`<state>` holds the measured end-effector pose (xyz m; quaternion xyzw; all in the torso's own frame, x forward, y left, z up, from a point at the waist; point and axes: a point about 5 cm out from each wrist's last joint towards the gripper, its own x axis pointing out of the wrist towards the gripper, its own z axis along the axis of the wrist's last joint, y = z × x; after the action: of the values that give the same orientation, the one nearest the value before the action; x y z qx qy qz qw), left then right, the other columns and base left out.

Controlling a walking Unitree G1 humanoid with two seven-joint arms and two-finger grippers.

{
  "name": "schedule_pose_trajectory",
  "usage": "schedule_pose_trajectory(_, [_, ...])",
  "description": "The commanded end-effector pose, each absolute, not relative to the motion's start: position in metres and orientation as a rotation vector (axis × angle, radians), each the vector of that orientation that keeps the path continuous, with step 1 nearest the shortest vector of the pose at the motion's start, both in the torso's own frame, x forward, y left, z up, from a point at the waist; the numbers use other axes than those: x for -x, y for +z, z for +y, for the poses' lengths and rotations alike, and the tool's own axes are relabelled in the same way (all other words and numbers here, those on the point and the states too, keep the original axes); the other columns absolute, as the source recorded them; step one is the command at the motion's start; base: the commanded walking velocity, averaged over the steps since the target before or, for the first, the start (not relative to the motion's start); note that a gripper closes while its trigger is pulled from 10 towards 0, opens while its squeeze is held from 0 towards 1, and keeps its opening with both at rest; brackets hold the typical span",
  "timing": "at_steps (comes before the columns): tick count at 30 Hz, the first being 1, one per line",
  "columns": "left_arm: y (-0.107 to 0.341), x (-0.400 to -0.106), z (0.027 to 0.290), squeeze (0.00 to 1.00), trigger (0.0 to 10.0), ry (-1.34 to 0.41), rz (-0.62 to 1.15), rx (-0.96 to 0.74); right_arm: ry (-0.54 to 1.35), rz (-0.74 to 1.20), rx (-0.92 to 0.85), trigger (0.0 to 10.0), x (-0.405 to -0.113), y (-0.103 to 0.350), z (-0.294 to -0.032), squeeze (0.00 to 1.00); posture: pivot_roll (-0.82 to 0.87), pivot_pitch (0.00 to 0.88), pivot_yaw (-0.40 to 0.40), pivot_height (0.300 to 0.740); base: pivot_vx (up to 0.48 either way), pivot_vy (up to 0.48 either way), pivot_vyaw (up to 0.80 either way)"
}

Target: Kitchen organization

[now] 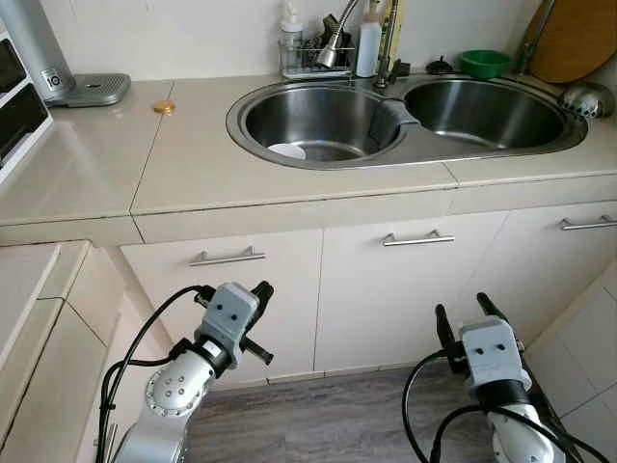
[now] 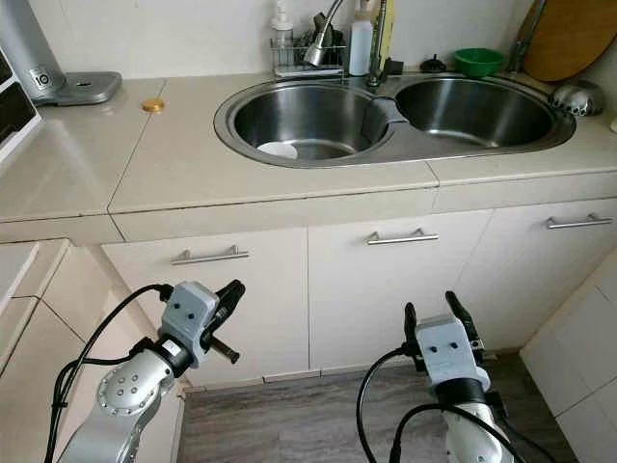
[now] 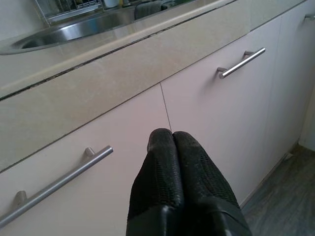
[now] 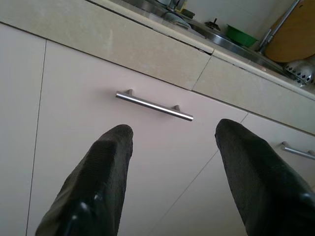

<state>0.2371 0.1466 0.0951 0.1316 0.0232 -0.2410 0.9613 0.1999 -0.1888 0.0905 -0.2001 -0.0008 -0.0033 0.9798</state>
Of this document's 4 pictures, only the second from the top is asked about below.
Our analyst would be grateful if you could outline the round steel strainer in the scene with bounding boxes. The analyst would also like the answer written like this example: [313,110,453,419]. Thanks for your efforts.
[549,79,607,120]

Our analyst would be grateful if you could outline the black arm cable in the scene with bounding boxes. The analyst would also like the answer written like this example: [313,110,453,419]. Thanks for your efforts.
[43,283,176,463]
[355,347,417,463]

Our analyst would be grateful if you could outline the grey utensil handle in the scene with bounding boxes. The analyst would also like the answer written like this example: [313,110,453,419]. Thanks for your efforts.
[505,0,549,74]

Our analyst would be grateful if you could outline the chrome flexible faucet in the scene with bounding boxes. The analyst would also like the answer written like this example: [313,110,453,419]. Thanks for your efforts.
[303,0,392,90]

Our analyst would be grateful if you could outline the wire dish rack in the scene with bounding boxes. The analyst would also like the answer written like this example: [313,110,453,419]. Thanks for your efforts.
[269,36,349,79]

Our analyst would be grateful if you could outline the green plastic bowl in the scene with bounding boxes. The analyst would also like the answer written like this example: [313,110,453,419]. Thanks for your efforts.
[452,46,507,80]

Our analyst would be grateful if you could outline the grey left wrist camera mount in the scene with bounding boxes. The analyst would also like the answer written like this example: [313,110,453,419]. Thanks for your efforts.
[158,281,219,350]

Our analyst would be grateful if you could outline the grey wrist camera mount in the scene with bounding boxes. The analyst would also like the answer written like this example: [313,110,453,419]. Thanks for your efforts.
[414,313,480,383]
[158,281,219,350]

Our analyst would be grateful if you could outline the black dish brush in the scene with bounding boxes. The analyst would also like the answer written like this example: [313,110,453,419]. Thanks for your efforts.
[309,11,335,42]

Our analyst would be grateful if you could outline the black and white oven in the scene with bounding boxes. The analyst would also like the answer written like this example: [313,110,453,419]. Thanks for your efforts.
[0,53,42,162]

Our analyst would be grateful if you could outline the cream side cabinet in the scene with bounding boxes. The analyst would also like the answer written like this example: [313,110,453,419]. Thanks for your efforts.
[0,238,186,463]

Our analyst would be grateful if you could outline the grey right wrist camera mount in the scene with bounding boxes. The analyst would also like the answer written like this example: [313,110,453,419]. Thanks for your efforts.
[414,313,480,383]

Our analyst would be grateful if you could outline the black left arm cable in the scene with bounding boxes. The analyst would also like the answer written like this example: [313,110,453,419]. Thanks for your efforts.
[43,283,176,463]

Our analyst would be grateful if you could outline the yellow bottle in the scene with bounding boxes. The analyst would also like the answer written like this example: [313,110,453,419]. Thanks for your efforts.
[376,0,397,62]

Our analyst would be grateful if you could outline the black sink stopper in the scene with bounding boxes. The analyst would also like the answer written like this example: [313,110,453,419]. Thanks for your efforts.
[418,55,448,75]

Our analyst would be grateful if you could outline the stainless steel double sink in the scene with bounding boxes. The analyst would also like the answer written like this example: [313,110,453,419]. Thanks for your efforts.
[213,71,578,171]

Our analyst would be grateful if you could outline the round wooden cutting board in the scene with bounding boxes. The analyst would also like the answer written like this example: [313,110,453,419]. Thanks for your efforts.
[520,0,617,84]

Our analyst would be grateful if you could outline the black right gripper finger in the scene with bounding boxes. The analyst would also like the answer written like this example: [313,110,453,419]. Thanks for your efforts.
[444,290,480,337]
[402,301,422,373]

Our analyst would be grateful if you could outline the clear soap pump bottle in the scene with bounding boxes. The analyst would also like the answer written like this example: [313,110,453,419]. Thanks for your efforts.
[270,1,294,50]

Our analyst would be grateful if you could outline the white plate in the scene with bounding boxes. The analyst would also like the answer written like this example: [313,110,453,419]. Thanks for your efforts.
[255,140,301,161]

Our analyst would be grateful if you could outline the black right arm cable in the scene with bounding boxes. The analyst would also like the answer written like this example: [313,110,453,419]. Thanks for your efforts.
[355,347,417,463]

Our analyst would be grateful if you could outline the cream cabinet door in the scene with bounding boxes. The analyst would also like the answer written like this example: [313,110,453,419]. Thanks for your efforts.
[467,197,617,354]
[100,226,310,389]
[306,209,494,374]

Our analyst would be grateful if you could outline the steel cabinet handle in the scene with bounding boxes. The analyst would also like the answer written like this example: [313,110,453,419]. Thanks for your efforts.
[365,228,441,247]
[545,212,615,232]
[171,245,250,267]

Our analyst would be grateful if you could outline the white detergent bottle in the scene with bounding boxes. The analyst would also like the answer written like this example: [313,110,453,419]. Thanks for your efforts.
[347,2,376,78]

